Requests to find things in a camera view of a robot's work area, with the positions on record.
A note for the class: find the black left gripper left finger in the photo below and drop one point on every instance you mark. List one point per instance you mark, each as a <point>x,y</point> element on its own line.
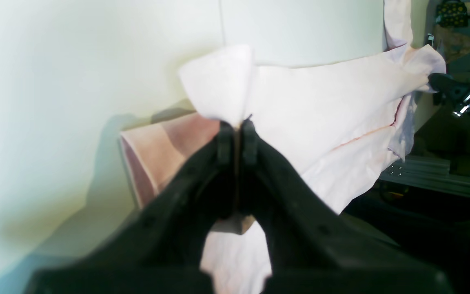
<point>160,251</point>

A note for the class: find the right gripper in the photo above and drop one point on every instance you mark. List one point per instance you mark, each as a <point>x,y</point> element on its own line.
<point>450,90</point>

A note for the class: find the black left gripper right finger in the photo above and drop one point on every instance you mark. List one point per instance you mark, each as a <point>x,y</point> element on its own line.
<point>311,249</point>

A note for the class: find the pink T-shirt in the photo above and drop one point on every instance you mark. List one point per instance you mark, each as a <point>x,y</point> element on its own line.
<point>338,125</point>

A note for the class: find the aluminium frame post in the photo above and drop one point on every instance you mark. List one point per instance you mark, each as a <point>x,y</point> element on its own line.
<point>427,173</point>

